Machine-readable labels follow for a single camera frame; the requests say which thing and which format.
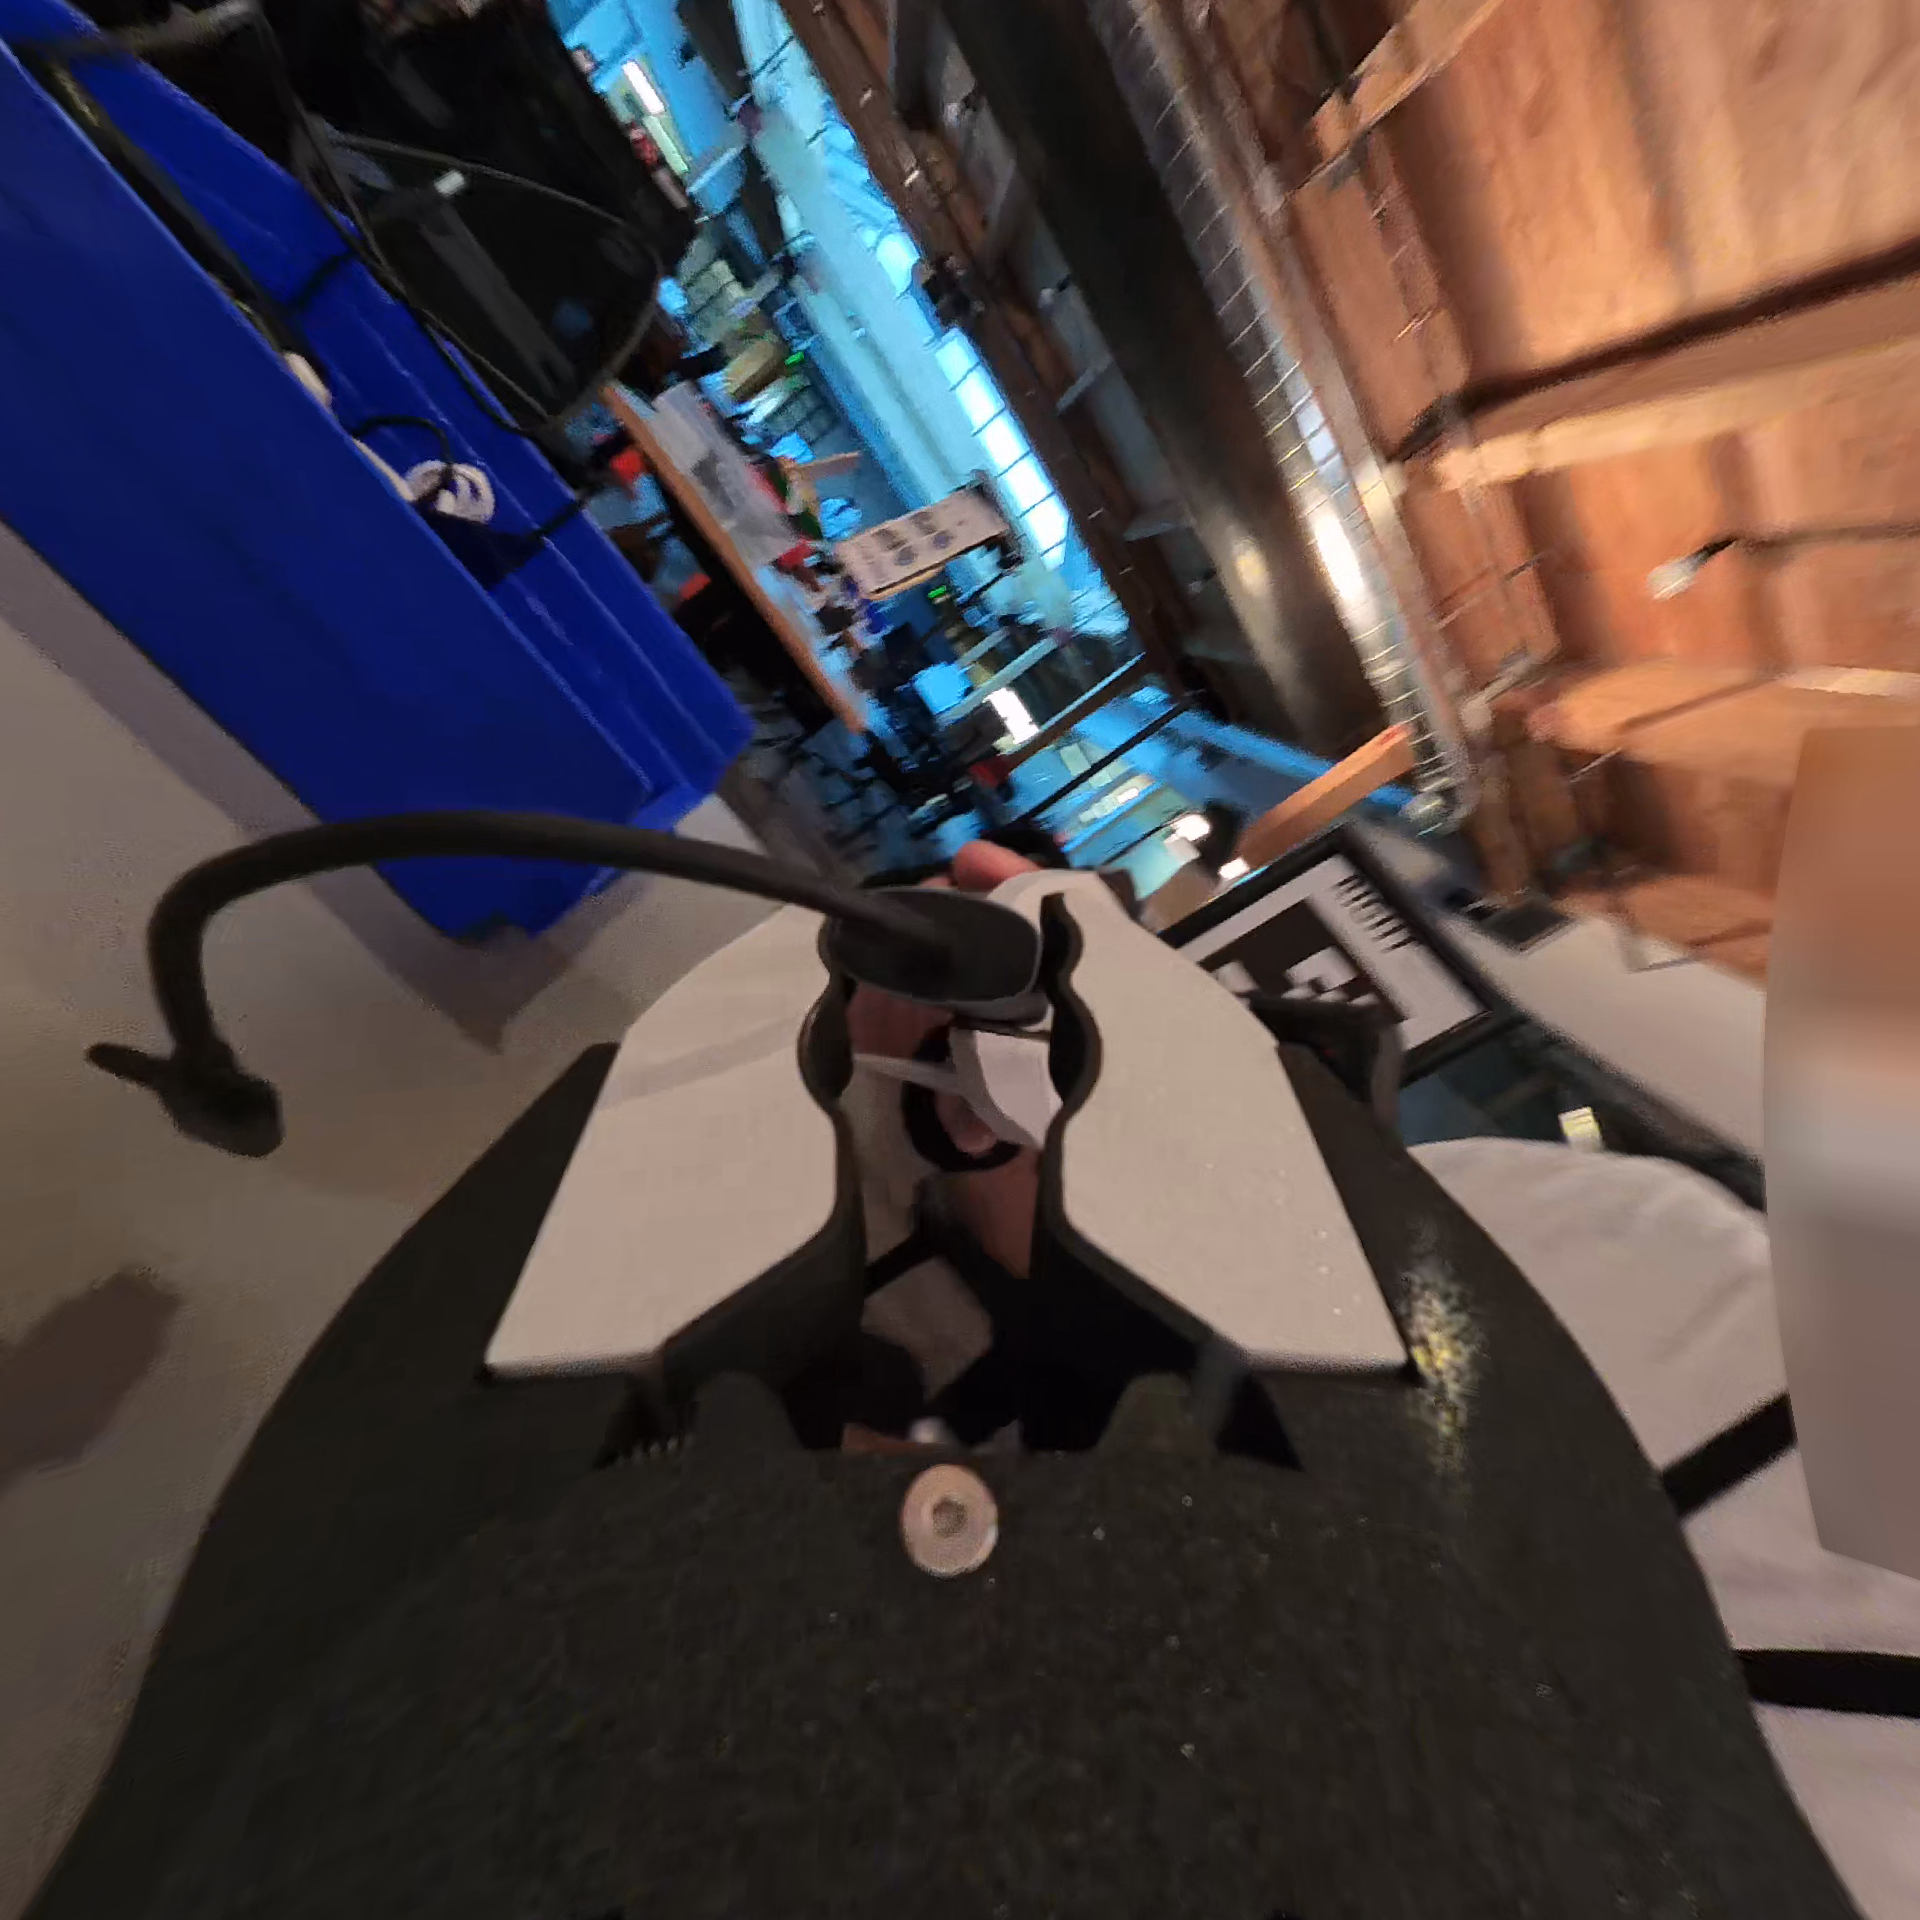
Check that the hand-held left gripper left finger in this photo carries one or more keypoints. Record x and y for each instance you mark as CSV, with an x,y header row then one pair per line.
x,y
673,1197

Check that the blue plastic bin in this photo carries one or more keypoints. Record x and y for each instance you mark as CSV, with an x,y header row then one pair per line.
x,y
225,527

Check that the white printed sign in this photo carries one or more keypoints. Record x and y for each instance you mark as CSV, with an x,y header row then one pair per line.
x,y
921,549

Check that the person's right hand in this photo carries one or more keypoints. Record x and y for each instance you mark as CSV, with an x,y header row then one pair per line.
x,y
985,868

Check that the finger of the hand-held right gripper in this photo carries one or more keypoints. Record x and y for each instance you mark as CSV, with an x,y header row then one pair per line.
x,y
1039,890
1010,1087

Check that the wooden plank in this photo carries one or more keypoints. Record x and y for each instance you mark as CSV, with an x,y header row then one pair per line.
x,y
1334,794

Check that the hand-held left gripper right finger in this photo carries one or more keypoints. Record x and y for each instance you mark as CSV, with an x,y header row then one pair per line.
x,y
1198,1192

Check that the silver metal duct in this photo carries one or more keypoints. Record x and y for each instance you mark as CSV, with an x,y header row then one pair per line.
x,y
1292,450

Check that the long wooden table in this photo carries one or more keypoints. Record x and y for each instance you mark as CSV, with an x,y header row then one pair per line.
x,y
719,549

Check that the black computer monitor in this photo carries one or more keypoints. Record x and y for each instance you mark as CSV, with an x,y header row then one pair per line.
x,y
493,146

